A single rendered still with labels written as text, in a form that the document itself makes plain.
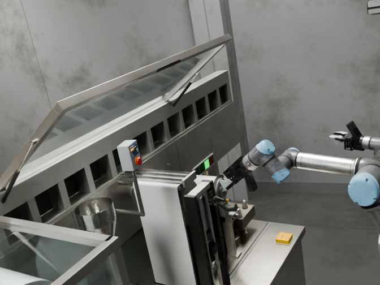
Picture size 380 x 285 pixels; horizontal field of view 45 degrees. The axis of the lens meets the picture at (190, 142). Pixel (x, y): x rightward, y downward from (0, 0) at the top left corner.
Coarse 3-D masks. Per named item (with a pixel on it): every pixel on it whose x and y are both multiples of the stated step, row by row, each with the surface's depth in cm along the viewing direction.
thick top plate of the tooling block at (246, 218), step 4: (240, 204) 253; (240, 208) 249; (248, 208) 247; (252, 208) 248; (244, 212) 244; (248, 212) 244; (252, 212) 248; (244, 216) 240; (248, 216) 244; (252, 216) 248; (236, 220) 239; (240, 220) 238; (244, 220) 240; (248, 220) 244; (236, 224) 240; (240, 224) 239; (244, 224) 240; (240, 228) 240
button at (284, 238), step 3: (279, 234) 237; (282, 234) 237; (285, 234) 236; (288, 234) 236; (291, 234) 235; (279, 237) 234; (282, 237) 234; (285, 237) 233; (288, 237) 233; (291, 237) 234; (276, 240) 234; (279, 240) 233; (282, 240) 232; (285, 240) 231; (288, 240) 231; (282, 243) 233; (285, 243) 232; (288, 243) 231
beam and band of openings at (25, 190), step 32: (192, 96) 262; (224, 96) 303; (128, 128) 215; (160, 128) 242; (64, 160) 182; (96, 160) 207; (0, 192) 158; (32, 192) 169; (64, 192) 182; (96, 192) 198
